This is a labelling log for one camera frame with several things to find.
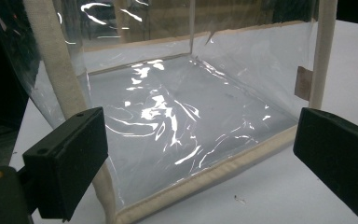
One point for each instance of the clear plastic bag beige trim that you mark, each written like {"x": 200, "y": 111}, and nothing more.
{"x": 174, "y": 118}

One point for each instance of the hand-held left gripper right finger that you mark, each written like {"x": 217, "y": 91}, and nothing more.
{"x": 338, "y": 155}

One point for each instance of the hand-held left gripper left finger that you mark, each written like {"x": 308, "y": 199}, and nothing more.
{"x": 65, "y": 161}

